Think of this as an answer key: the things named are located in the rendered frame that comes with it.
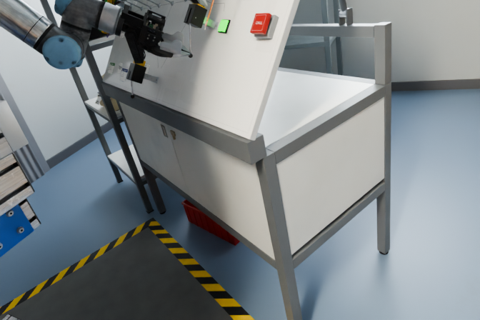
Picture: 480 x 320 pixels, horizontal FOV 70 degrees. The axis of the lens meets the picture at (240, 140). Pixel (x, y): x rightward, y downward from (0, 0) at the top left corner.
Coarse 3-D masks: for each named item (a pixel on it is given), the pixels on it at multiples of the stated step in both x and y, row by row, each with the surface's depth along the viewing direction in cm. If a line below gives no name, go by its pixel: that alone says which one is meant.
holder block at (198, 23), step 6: (192, 6) 99; (198, 6) 98; (186, 12) 100; (192, 12) 98; (198, 12) 98; (204, 12) 99; (186, 18) 100; (192, 18) 98; (198, 18) 99; (204, 18) 100; (192, 24) 99; (198, 24) 99
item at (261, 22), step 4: (256, 16) 85; (260, 16) 84; (264, 16) 83; (268, 16) 82; (256, 20) 85; (260, 20) 84; (264, 20) 82; (268, 20) 82; (252, 24) 86; (256, 24) 84; (260, 24) 83; (264, 24) 82; (268, 24) 83; (252, 28) 85; (256, 28) 84; (260, 28) 83; (264, 28) 82; (252, 32) 85; (256, 32) 84; (260, 32) 83; (264, 32) 83
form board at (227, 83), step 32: (128, 0) 166; (160, 0) 138; (224, 0) 103; (256, 0) 92; (288, 0) 83; (192, 32) 114; (288, 32) 82; (128, 64) 151; (160, 64) 127; (192, 64) 110; (224, 64) 97; (256, 64) 87; (160, 96) 123; (192, 96) 107; (224, 96) 94; (256, 96) 85; (224, 128) 92; (256, 128) 84
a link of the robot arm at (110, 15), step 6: (108, 6) 90; (114, 6) 91; (102, 12) 89; (108, 12) 89; (114, 12) 90; (120, 12) 92; (102, 18) 89; (108, 18) 89; (114, 18) 90; (102, 24) 90; (108, 24) 90; (114, 24) 90; (102, 30) 92; (108, 30) 92; (114, 30) 92
